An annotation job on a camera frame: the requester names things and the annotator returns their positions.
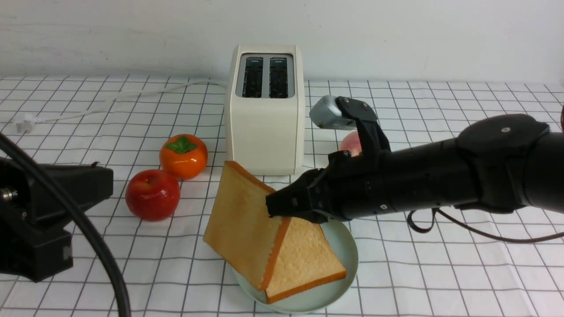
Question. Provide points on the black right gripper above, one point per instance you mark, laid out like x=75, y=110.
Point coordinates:
x=348, y=188

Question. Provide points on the toast slice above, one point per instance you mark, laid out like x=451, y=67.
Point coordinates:
x=306, y=260
x=240, y=228

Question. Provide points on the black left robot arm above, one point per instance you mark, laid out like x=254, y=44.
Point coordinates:
x=34, y=243

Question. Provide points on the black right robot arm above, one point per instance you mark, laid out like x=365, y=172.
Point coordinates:
x=498, y=165

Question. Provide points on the cream white two-slot toaster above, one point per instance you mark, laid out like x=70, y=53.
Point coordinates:
x=265, y=109

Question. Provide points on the light green round plate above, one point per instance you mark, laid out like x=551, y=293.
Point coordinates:
x=320, y=297

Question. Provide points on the pink peach with green leaf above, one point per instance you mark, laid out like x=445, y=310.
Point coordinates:
x=351, y=143

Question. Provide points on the orange persimmon with green leaf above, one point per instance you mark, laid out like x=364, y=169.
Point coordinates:
x=185, y=156

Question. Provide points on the red apple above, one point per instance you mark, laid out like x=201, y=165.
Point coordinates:
x=153, y=195

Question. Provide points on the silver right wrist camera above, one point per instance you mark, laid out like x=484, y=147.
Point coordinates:
x=342, y=113

